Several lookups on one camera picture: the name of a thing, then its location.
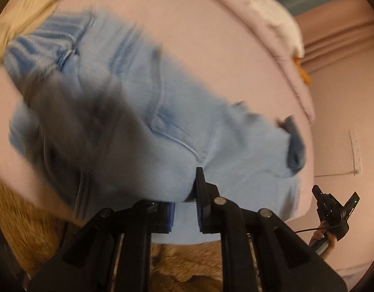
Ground light blue denim pants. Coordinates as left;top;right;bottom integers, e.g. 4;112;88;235
4;11;304;245

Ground person right hand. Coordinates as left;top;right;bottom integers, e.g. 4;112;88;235
308;219;338;260

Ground brown fuzzy rug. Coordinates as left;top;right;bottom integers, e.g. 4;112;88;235
0;181;223;291

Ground pink curtain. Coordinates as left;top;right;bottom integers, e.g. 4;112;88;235
294;0;374;75

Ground white goose plush toy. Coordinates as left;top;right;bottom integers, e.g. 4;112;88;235
243;0;312;84

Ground pink quilted comforter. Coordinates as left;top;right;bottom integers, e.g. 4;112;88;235
189;0;316;125

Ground cream printed folded garment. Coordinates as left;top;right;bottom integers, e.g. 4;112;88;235
0;0;59;63

